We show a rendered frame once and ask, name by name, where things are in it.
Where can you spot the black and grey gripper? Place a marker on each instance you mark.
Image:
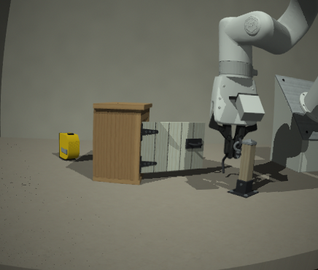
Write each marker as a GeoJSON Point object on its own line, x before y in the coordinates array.
{"type": "Point", "coordinates": [224, 111]}

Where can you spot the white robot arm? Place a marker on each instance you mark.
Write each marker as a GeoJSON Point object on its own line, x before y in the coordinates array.
{"type": "Point", "coordinates": [237, 35]}

